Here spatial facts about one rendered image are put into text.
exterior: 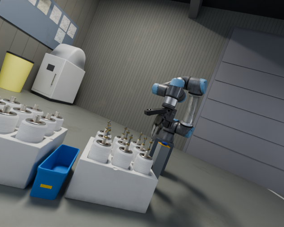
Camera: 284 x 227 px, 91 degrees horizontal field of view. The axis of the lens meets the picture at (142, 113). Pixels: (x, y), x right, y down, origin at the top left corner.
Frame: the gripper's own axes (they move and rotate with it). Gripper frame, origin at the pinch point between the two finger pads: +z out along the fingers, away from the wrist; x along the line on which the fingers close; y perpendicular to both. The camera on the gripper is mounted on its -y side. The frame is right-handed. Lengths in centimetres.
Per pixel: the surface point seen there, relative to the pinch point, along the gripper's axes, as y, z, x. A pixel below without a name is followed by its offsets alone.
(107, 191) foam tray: -15.3, 28.2, -6.9
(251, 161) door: 298, -3, 110
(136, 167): -4.2, 16.1, -3.5
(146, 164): -0.5, 12.4, -5.7
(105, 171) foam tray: -19.6, 19.7, -6.3
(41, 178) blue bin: -43, 27, -6
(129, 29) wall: -7, -213, 331
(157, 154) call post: 15.9, 11.5, 13.8
